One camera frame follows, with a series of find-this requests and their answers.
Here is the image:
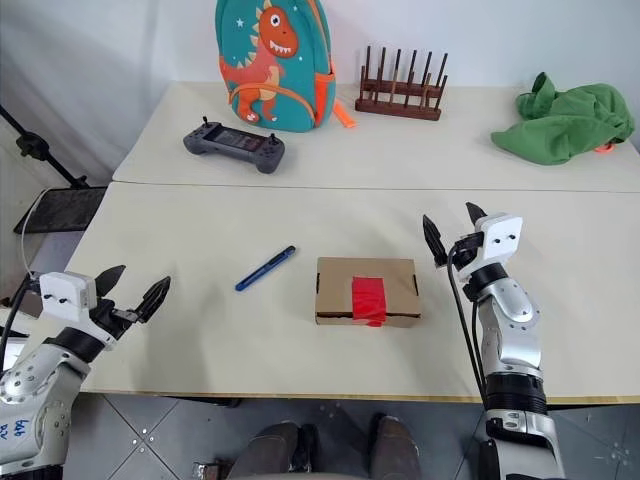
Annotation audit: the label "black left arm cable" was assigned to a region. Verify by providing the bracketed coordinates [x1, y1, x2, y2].
[0, 276, 44, 361]

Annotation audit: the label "black stand pole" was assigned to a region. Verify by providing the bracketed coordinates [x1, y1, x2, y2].
[0, 104, 89, 190]

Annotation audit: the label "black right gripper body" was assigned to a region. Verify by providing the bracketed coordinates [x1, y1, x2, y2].
[448, 231, 485, 267]

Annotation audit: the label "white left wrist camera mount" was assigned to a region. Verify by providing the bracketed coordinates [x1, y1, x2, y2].
[38, 272, 99, 322]

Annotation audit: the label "green crumpled cloth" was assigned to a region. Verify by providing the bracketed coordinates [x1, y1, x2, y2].
[489, 71, 637, 166]

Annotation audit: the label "cardboard box with red tape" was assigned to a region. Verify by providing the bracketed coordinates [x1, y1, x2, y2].
[314, 256, 423, 330]

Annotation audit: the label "brown wooden peg rack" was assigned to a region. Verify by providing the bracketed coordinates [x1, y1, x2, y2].
[354, 45, 450, 122]

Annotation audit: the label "dark rounded brown shape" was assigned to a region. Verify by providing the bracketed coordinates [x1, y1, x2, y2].
[370, 414, 422, 480]
[228, 421, 301, 480]

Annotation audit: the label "grey handheld remote controller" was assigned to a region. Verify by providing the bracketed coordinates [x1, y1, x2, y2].
[182, 116, 289, 175]

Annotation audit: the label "teal dinosaur backpack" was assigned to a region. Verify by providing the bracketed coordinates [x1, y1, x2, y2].
[214, 0, 359, 134]

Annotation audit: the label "black flat tray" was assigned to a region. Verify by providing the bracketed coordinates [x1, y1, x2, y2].
[12, 185, 108, 235]

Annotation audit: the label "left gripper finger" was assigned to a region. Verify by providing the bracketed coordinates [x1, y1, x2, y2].
[134, 275, 173, 324]
[94, 264, 127, 302]

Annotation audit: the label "thin white cable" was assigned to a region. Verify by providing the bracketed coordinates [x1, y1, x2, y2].
[20, 185, 54, 281]

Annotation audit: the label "shiny metal plate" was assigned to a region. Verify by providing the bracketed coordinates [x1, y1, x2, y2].
[192, 462, 236, 480]

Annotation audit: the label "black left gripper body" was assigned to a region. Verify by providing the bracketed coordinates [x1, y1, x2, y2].
[89, 297, 144, 347]

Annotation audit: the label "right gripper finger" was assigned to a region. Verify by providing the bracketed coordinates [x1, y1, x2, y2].
[422, 214, 450, 269]
[464, 201, 489, 233]

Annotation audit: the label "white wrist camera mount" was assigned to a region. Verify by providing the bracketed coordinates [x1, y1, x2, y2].
[38, 272, 99, 322]
[458, 213, 524, 277]

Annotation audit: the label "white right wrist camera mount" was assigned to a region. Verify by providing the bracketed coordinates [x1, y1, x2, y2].
[458, 213, 524, 277]

